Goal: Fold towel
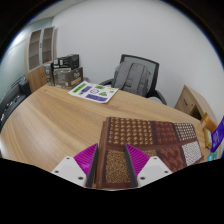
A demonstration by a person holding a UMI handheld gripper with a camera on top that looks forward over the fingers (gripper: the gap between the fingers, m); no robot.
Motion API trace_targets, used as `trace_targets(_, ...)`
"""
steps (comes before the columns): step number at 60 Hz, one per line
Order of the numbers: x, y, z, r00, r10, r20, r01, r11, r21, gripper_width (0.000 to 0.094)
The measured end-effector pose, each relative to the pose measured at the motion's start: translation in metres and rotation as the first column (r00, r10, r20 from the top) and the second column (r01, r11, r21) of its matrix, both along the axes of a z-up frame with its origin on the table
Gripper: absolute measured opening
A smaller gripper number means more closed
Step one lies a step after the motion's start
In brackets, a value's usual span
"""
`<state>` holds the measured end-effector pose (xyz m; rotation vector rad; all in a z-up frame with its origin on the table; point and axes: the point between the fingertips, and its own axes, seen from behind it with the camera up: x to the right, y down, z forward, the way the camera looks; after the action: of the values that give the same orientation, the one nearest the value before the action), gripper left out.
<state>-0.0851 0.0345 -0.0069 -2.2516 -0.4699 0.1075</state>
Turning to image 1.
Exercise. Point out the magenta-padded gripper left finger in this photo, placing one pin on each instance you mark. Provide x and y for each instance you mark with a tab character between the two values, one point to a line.
71	168

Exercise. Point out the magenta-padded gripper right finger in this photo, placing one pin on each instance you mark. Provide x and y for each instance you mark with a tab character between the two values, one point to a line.
151	168

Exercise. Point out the brown patterned towel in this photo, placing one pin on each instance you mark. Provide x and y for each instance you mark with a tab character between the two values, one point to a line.
133	131

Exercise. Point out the small blue box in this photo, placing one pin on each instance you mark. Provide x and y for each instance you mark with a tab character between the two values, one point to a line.
212	156

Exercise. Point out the small yellow box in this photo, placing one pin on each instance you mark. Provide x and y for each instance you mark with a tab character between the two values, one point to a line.
208	138

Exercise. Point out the orange box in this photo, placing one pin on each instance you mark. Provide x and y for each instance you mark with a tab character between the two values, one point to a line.
208	122

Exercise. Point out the purple flat package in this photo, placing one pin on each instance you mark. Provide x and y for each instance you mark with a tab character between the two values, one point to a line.
218	135

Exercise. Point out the wooden side cabinet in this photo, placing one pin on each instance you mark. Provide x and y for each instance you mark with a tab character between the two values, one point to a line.
191	100

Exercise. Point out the printed sticker sheet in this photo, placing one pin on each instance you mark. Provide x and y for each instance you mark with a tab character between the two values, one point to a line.
95	91

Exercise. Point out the black sofa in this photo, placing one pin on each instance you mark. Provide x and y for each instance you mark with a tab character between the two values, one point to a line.
13	100

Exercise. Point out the grey backpack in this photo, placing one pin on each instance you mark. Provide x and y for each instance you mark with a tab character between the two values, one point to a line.
131	78

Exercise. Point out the black mesh office chair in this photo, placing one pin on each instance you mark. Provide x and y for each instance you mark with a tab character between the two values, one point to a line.
154	71

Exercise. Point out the small dark cardboard box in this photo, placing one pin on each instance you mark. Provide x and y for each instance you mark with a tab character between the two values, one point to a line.
48	74

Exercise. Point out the black cardboard box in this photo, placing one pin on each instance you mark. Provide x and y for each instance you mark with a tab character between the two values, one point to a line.
68	61

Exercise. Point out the wooden shelf unit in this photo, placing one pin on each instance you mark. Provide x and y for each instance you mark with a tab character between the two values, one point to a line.
36	56

